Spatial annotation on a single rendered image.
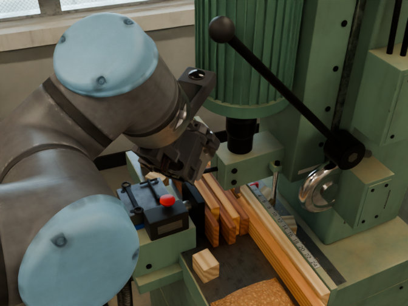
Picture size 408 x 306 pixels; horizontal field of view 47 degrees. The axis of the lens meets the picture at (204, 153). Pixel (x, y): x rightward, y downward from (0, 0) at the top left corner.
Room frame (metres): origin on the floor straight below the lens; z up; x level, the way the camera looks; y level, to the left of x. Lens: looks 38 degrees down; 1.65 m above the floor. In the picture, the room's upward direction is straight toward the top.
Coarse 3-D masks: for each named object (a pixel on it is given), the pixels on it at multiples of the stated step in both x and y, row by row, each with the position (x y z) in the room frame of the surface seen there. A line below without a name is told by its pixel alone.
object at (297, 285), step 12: (240, 204) 0.73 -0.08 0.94; (252, 216) 0.69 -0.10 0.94; (252, 228) 0.67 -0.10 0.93; (264, 228) 0.66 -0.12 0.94; (264, 240) 0.63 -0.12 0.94; (264, 252) 0.62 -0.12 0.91; (276, 252) 0.60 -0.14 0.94; (276, 264) 0.58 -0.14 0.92; (288, 264) 0.57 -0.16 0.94; (288, 276) 0.54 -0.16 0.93; (300, 276) 0.54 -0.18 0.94; (288, 288) 0.54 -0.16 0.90; (300, 288) 0.51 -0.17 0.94; (300, 300) 0.51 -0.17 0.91; (312, 300) 0.49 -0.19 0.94
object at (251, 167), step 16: (224, 144) 0.77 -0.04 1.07; (256, 144) 0.77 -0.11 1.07; (272, 144) 0.77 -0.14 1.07; (224, 160) 0.72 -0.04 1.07; (240, 160) 0.72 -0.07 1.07; (256, 160) 0.73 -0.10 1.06; (272, 160) 0.75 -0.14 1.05; (224, 176) 0.70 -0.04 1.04; (240, 176) 0.72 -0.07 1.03; (256, 176) 0.73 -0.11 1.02
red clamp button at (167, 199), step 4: (164, 196) 0.66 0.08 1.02; (168, 196) 0.66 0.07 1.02; (172, 196) 0.66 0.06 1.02; (160, 200) 0.65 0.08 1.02; (164, 200) 0.65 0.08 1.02; (168, 200) 0.65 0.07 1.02; (172, 200) 0.65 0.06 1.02; (164, 204) 0.64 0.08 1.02; (168, 204) 0.64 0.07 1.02; (172, 204) 0.65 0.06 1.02
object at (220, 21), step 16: (224, 16) 0.58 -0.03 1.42; (224, 32) 0.56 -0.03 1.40; (240, 48) 0.58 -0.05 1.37; (256, 64) 0.59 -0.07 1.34; (272, 80) 0.60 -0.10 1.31; (288, 96) 0.62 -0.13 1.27; (304, 112) 0.63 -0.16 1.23; (320, 128) 0.65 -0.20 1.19; (336, 144) 0.67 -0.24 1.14; (352, 144) 0.66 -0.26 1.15; (336, 160) 0.66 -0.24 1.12; (352, 160) 0.66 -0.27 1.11
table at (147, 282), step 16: (128, 160) 0.94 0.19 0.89; (144, 176) 0.86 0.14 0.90; (176, 192) 0.81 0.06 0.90; (208, 240) 0.66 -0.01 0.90; (224, 240) 0.66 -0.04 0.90; (240, 240) 0.66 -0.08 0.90; (224, 256) 0.62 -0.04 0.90; (240, 256) 0.62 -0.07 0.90; (256, 256) 0.62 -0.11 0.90; (160, 272) 0.60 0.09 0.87; (176, 272) 0.60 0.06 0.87; (192, 272) 0.58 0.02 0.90; (224, 272) 0.58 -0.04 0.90; (240, 272) 0.58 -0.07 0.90; (256, 272) 0.58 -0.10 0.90; (272, 272) 0.58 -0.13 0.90; (144, 288) 0.57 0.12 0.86; (192, 288) 0.56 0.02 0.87; (208, 288) 0.54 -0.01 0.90; (224, 288) 0.54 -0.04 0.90; (240, 288) 0.54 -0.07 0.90; (208, 304) 0.51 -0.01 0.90
